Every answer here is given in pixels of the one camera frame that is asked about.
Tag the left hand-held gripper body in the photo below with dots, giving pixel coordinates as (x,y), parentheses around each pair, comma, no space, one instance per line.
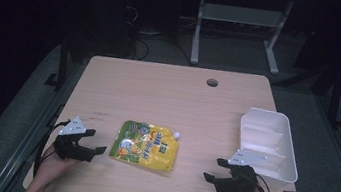
(68,149)

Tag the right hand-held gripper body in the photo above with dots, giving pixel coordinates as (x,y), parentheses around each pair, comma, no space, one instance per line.
(240,183)

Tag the yellow spouted drink pouch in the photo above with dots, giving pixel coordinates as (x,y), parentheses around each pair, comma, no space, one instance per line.
(144,146)

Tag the white plastic bin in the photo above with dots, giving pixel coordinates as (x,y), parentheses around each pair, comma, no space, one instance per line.
(267,133)

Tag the person's left hand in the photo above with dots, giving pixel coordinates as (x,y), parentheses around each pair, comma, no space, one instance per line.
(52,165)

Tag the white metal desk frame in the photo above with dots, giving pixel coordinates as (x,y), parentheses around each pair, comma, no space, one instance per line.
(198,29)

